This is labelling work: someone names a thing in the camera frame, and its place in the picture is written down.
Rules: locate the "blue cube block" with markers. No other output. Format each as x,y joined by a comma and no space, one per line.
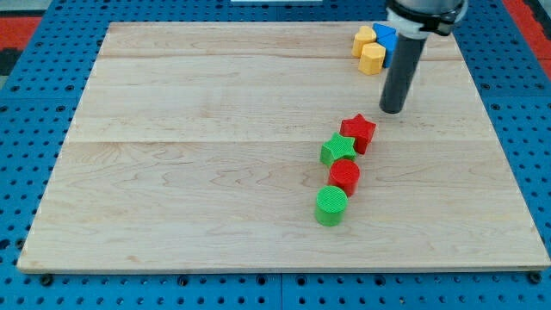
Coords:
389,42

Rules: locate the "blue triangle block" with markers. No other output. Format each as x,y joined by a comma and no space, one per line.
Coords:
383,31

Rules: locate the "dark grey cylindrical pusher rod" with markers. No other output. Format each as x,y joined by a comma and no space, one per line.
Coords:
406,56

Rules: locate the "yellow hexagon block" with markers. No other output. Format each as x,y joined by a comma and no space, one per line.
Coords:
372,58

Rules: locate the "yellow heart block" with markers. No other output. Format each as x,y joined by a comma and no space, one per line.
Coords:
365,35

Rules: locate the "red cylinder block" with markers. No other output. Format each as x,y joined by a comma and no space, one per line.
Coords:
345,174

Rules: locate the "red star block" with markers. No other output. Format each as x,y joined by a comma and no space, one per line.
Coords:
360,129

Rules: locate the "green star block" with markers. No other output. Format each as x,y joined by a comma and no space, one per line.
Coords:
336,148

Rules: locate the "light wooden board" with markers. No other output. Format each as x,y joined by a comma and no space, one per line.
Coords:
195,149

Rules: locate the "green cylinder block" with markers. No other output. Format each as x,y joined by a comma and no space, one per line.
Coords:
331,203

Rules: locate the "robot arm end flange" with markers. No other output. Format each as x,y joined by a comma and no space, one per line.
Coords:
416,19

